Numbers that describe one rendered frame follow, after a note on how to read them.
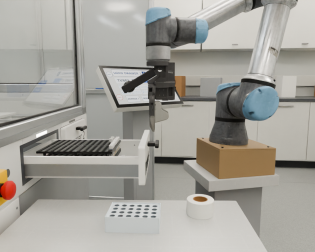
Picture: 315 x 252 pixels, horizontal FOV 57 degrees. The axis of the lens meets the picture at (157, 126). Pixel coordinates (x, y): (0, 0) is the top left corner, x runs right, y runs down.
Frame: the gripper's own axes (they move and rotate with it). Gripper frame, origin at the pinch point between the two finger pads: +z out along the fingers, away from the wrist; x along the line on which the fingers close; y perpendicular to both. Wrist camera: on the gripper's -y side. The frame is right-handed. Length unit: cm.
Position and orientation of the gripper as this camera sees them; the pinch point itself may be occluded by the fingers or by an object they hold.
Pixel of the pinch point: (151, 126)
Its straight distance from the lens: 91.8
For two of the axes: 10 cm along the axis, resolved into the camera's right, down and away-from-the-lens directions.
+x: 0.2, -1.5, 9.9
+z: 0.0, 9.9, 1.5
